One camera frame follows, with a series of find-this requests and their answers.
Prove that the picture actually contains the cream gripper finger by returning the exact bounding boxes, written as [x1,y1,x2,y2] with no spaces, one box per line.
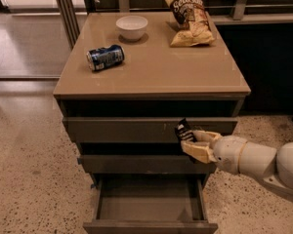
[181,140,217,164]
[193,130,222,142]

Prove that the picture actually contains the black rxbar chocolate bar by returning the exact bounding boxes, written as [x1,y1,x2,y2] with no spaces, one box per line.
[175,118,196,142]

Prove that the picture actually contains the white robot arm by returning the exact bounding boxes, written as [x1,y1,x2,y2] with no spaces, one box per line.
[178,130,293,202]

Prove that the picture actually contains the grey drawer cabinet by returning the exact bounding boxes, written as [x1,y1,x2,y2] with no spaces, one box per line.
[52,11,252,234]

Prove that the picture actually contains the grey open bottom drawer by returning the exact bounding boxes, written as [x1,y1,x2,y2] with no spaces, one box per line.
[83,177,218,234]

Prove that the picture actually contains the grey middle drawer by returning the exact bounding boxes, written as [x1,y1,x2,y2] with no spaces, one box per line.
[78,155,216,175]

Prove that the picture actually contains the grey top drawer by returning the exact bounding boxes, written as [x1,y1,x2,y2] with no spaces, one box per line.
[62,116,238,144]

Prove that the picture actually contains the sea salt chips bag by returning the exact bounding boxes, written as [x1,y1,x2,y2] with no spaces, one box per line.
[165,0,215,47]

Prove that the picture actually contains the white ceramic bowl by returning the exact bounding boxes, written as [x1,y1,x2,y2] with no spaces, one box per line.
[116,16,148,41]

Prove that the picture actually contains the blue soda can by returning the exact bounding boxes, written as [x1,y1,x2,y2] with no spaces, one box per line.
[86,45,125,71]

